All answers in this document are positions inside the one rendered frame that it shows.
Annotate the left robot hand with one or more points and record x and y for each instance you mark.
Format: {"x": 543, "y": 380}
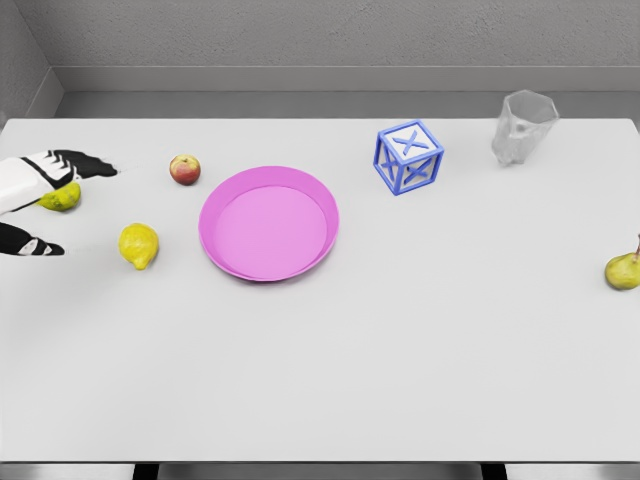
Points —
{"x": 25, "y": 180}

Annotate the yellow lemon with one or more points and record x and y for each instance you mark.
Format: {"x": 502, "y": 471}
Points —
{"x": 137, "y": 245}

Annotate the pink round plate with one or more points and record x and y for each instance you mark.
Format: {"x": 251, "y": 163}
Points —
{"x": 270, "y": 225}

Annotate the red yellow apple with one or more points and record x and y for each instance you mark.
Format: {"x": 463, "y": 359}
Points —
{"x": 184, "y": 169}

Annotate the blue white letter block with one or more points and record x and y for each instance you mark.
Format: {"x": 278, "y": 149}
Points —
{"x": 409, "y": 157}

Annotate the clear faceted glass cup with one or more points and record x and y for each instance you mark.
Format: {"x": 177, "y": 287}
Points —
{"x": 522, "y": 131}

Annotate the green pear with stem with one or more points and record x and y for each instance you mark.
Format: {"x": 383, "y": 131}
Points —
{"x": 624, "y": 271}

